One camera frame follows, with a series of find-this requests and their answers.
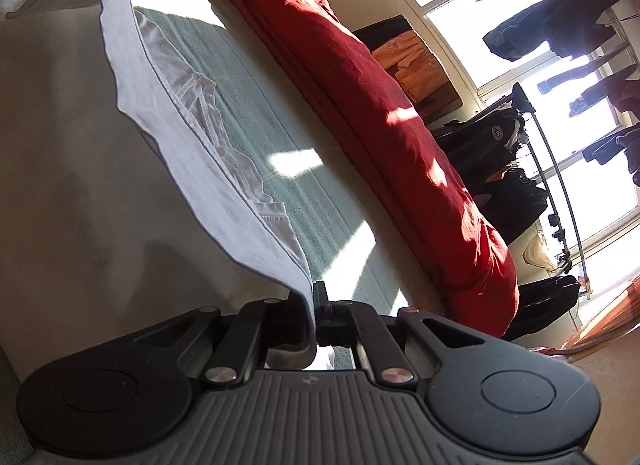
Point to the metal clothes drying rack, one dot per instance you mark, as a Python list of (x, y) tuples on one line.
[(522, 100)]

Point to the red duvet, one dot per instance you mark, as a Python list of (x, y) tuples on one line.
[(375, 110)]

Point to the beige hanging cloth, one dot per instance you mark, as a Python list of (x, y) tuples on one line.
[(540, 252)]

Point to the dark storage box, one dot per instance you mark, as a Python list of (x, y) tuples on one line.
[(385, 27)]

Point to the black jacket with round badge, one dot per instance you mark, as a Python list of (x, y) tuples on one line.
[(475, 145)]

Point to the white printed t-shirt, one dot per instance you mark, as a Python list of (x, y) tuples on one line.
[(150, 70)]

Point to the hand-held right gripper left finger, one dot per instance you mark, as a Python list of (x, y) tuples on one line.
[(280, 320)]

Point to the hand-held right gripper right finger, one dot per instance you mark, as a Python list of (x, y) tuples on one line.
[(322, 305)]

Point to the orange folded cloth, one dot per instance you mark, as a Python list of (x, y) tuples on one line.
[(410, 60)]

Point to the row of hanging dark clothes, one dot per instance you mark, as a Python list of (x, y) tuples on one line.
[(550, 20)]

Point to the black garment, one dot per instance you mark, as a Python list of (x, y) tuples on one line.
[(540, 305), (515, 205)]

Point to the orange striped curtain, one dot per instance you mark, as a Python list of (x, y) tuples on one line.
[(615, 310)]

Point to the window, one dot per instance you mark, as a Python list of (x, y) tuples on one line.
[(450, 25)]

